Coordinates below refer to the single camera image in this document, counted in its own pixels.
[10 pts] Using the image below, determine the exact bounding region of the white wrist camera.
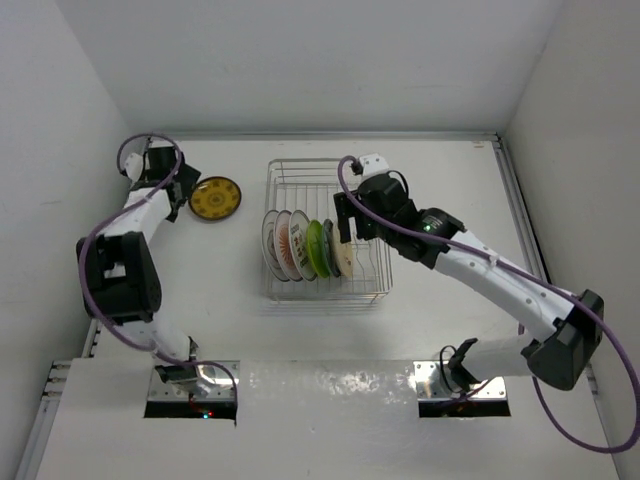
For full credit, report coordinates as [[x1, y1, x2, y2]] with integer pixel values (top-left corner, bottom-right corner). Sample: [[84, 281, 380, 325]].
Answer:
[[124, 152, 145, 183], [357, 153, 390, 179]]

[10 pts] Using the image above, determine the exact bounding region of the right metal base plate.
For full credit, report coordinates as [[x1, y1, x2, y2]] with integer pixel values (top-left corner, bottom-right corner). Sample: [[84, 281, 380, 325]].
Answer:
[[413, 360, 507, 403]]

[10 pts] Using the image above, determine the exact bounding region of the beige cream plate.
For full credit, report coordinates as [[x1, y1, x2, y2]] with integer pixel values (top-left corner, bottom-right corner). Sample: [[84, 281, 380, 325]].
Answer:
[[331, 224, 354, 278]]

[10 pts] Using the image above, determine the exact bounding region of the white plate dark pattern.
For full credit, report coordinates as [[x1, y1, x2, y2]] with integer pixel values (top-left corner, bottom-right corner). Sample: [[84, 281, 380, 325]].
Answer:
[[261, 210, 289, 282]]

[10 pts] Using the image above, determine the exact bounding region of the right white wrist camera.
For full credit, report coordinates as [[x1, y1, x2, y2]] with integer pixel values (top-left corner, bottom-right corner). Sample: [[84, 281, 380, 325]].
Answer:
[[357, 153, 390, 179]]

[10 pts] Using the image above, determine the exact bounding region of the white plate orange flower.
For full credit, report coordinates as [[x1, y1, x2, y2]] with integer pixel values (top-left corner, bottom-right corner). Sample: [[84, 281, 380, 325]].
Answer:
[[274, 210, 302, 282]]

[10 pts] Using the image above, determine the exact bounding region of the aluminium table frame rail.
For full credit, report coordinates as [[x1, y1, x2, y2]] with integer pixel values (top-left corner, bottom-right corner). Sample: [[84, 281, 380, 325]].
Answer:
[[19, 130, 599, 480]]

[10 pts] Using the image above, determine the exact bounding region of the yellow gold patterned plate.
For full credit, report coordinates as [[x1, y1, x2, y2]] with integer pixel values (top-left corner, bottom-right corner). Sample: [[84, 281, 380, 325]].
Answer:
[[188, 176, 242, 222]]

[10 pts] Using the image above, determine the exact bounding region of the white plate colourful print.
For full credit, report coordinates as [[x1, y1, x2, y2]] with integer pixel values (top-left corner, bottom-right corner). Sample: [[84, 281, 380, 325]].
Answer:
[[289, 210, 317, 282]]

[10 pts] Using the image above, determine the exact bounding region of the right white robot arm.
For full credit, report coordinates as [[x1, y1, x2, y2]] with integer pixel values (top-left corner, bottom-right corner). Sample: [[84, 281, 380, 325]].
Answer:
[[334, 171, 604, 393]]

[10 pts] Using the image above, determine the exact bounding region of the metal wire dish rack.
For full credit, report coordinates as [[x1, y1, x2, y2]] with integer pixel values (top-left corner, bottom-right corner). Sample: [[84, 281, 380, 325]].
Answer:
[[262, 158, 393, 303]]

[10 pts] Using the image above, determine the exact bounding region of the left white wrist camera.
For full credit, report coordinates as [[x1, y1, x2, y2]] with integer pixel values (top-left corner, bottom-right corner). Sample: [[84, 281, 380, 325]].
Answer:
[[124, 152, 145, 183]]

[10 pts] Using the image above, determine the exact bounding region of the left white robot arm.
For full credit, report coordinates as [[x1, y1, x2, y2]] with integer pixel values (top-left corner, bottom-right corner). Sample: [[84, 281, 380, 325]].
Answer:
[[76, 146, 201, 390]]

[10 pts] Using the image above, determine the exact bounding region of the metal base plate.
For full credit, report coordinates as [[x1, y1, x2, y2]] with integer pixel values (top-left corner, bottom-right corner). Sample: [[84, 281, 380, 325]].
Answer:
[[147, 361, 240, 402], [413, 360, 507, 403]]

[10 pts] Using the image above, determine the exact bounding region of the green plate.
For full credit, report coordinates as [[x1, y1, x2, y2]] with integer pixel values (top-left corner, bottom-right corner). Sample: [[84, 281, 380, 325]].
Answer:
[[306, 220, 329, 278]]

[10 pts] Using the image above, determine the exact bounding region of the dark grey blue plate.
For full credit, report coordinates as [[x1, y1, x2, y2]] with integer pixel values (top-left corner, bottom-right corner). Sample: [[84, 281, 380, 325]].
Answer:
[[322, 219, 341, 277]]

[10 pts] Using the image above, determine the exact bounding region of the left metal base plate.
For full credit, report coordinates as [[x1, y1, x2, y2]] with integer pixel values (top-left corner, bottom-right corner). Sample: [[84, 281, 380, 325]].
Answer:
[[147, 361, 240, 402]]

